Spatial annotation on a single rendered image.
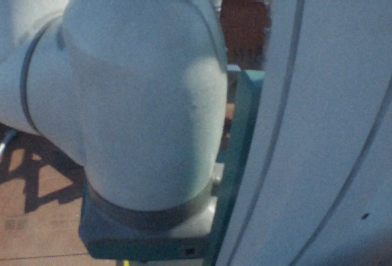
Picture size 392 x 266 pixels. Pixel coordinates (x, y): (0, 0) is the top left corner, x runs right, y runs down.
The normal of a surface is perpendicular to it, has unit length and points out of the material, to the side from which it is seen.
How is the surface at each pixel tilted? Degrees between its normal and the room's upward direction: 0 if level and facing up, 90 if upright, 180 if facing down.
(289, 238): 90
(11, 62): 53
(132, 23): 66
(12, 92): 77
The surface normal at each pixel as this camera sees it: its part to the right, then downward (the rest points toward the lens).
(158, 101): 0.35, 0.54
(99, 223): -0.07, -0.64
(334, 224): 0.14, 0.61
